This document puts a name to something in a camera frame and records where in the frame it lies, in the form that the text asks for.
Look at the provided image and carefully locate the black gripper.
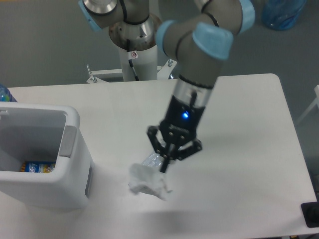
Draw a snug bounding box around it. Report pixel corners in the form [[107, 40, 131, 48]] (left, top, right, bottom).
[[147, 94, 205, 173]]

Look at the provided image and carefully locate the clear crushed plastic bottle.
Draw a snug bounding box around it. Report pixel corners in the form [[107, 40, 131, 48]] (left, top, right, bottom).
[[142, 150, 165, 171]]

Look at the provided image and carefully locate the clear plastic wrapper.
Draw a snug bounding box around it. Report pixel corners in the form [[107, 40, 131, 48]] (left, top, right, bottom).
[[128, 163, 172, 201]]

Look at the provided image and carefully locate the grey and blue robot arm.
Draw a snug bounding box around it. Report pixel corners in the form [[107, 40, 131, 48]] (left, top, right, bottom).
[[78, 0, 255, 172]]

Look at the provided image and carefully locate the white plastic trash can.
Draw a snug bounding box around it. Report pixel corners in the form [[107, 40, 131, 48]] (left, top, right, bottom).
[[0, 102, 95, 208]]

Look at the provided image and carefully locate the colourful snack wrapper in bin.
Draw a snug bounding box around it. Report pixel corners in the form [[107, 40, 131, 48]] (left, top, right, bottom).
[[20, 161, 56, 173]]

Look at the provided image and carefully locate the black device at table corner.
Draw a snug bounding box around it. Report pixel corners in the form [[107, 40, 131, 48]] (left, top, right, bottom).
[[301, 202, 319, 228]]

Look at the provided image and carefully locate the blue bottle at left edge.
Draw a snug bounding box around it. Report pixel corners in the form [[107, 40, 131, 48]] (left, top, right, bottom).
[[0, 84, 17, 102]]

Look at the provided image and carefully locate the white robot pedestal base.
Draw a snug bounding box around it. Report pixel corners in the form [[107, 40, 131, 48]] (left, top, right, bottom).
[[87, 13, 177, 83]]

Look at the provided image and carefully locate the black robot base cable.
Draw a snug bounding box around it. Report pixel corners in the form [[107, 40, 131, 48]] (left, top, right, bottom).
[[126, 39, 140, 82]]

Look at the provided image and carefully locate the white frame at right edge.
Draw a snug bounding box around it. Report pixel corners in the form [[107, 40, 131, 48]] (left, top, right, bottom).
[[296, 85, 319, 125]]

